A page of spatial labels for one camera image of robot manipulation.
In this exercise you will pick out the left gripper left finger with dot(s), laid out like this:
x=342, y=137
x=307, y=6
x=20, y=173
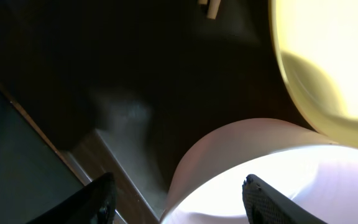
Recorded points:
x=94, y=203

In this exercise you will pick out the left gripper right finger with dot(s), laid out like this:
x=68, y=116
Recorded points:
x=266, y=205

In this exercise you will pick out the white bowl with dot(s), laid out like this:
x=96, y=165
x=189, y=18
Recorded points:
x=318, y=174

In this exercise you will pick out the dark brown serving tray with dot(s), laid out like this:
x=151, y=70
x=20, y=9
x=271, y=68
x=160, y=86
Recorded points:
x=129, y=86

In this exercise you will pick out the yellow plate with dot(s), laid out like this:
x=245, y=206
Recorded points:
x=316, y=46

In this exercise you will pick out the upper wooden chopstick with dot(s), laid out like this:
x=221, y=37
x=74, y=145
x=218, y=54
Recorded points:
x=213, y=9

